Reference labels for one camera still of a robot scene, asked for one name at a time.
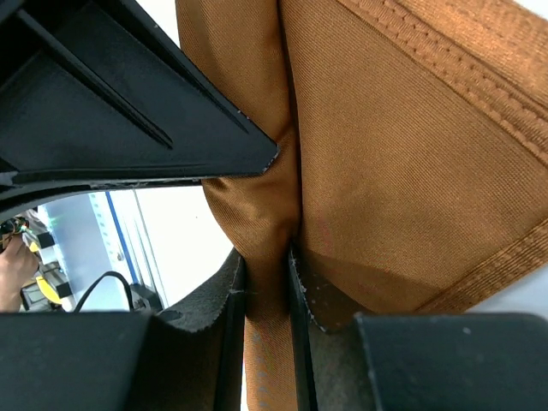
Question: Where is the brown cloth napkin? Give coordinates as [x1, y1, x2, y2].
[176, 1, 547, 410]

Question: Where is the thin black cable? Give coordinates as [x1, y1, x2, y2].
[74, 271, 134, 313]

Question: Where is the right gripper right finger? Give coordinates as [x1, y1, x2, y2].
[287, 249, 547, 410]

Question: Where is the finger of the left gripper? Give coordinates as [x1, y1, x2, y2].
[1, 1, 279, 218]

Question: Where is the person's bare hand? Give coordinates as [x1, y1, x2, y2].
[1, 238, 39, 312]

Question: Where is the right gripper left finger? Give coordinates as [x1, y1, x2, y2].
[1, 252, 246, 410]

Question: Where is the white slotted cable duct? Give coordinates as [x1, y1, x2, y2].
[88, 192, 139, 284]

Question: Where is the aluminium front rail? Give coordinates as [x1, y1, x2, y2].
[124, 205, 169, 308]

